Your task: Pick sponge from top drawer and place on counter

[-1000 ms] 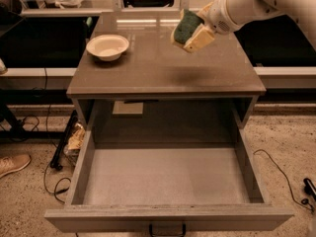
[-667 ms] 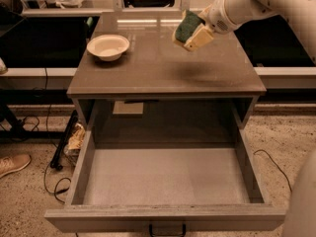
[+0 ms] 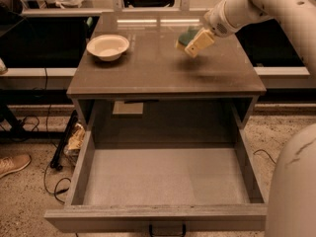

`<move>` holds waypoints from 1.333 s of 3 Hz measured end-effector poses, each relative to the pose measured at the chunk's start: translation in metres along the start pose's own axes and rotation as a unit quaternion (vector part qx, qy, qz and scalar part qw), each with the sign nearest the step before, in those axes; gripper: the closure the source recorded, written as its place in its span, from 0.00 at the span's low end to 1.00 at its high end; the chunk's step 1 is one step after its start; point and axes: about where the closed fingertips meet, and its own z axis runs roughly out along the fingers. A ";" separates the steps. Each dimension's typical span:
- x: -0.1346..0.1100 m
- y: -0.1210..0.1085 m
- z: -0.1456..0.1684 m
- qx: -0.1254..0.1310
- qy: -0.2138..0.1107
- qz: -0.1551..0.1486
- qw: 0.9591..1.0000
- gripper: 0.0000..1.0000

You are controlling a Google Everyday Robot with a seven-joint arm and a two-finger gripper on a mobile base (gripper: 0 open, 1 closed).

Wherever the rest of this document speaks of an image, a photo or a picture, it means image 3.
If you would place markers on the black drawer handle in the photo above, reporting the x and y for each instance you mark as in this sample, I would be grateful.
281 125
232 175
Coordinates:
167 231

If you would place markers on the green yellow sponge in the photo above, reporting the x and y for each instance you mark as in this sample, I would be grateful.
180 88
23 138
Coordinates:
185 38

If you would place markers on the crumpled snack bag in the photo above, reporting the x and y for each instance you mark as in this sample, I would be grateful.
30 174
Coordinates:
74 143

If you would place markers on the grey cabinet with counter top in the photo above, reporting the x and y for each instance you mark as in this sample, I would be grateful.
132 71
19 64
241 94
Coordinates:
155 96

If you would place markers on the tan shoe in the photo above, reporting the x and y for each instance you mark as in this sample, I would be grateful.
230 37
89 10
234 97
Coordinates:
13 164

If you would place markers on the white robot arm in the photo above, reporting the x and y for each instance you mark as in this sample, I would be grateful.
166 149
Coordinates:
292 199

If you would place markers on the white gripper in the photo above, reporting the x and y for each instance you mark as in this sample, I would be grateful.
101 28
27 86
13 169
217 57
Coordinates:
218 22

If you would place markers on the open grey top drawer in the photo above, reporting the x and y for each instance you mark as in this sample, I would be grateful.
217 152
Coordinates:
207 188

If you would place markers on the black folded stand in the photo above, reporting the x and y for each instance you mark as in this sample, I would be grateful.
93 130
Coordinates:
55 161

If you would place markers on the white bowl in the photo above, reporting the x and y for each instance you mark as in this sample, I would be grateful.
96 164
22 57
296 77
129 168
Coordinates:
108 47

